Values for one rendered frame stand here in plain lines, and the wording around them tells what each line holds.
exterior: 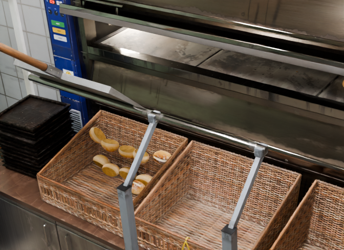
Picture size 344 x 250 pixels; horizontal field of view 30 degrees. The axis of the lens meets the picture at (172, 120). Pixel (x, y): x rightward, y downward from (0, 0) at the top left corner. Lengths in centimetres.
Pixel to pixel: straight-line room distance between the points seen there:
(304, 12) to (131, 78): 102
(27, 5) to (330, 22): 167
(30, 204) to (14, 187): 19
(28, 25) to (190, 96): 103
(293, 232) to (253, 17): 86
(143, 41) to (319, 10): 108
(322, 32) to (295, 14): 12
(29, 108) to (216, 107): 103
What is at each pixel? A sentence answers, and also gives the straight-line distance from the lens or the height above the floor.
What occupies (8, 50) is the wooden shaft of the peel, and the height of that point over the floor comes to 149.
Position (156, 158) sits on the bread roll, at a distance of 295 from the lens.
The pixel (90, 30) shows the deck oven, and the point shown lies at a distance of 320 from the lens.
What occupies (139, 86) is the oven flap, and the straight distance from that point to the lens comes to 306.
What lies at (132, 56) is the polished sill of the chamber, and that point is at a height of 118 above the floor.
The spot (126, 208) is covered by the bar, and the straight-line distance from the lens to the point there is 253.
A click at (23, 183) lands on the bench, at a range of 331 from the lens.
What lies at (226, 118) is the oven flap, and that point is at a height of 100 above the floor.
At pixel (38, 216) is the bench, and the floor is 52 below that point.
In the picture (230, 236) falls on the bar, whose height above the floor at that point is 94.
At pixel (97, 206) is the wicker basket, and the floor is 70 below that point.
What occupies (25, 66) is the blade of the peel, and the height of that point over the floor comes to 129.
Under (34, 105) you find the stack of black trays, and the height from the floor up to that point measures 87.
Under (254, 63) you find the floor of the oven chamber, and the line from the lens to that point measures 287.
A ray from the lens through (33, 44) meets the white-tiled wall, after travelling 351.
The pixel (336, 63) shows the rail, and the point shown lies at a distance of 227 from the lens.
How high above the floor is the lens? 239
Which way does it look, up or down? 30 degrees down
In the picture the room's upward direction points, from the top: 5 degrees counter-clockwise
